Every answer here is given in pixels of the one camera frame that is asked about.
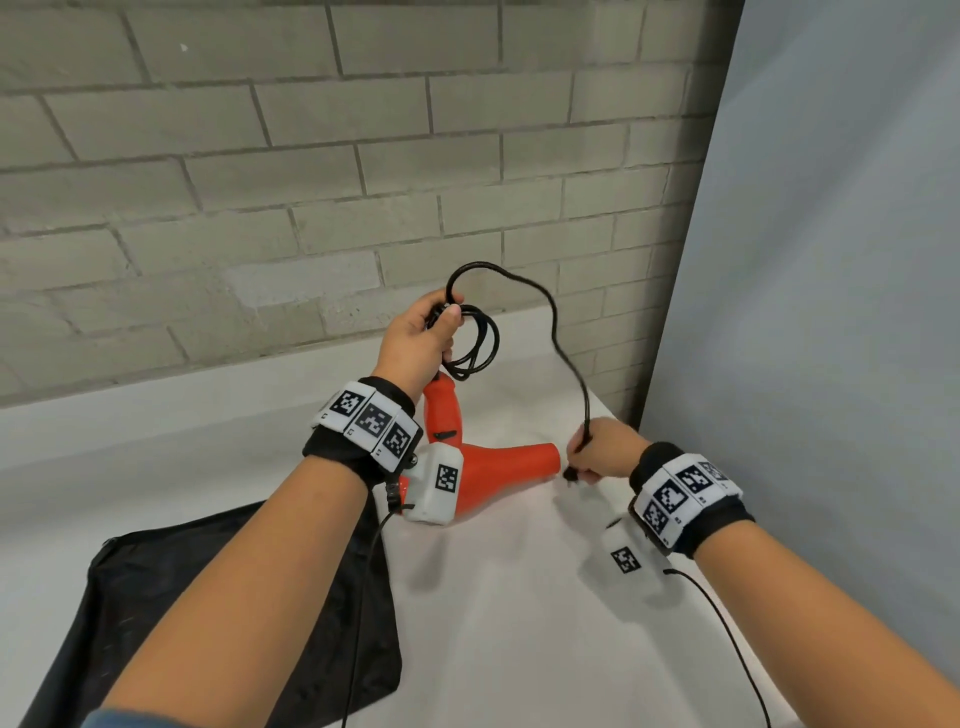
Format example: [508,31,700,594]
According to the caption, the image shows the person's left hand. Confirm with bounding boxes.
[371,288,465,406]

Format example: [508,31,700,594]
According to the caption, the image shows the person's right hand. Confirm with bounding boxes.
[566,417,652,485]

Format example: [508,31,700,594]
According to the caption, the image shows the red hair dryer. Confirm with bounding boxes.
[397,372,562,519]

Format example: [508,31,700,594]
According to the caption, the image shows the black power cord with plug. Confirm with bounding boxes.
[425,260,595,484]

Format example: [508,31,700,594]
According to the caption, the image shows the black fabric drawstring bag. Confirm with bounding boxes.
[18,494,404,728]

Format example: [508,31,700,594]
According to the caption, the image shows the person's left forearm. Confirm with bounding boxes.
[101,455,369,728]

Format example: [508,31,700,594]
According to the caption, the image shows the person's right forearm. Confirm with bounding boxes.
[693,521,960,728]

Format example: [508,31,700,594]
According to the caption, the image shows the person's blue shirt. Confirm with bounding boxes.
[82,708,196,728]

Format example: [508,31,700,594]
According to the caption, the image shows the left wristband with marker tiles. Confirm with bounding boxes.
[302,376,425,489]

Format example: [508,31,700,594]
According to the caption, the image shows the wristband with marker tiles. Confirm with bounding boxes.
[628,442,757,560]
[302,376,425,489]

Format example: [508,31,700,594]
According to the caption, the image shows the right wristband with marker tiles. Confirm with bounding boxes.
[628,442,757,560]

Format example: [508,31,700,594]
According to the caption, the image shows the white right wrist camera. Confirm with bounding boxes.
[599,517,673,594]

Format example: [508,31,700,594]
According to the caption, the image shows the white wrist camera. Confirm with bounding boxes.
[599,517,673,594]
[401,443,465,526]

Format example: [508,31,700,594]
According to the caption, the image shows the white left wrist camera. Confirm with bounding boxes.
[401,443,465,526]

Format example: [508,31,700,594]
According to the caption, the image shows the thin black right camera cable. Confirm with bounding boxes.
[663,567,774,728]

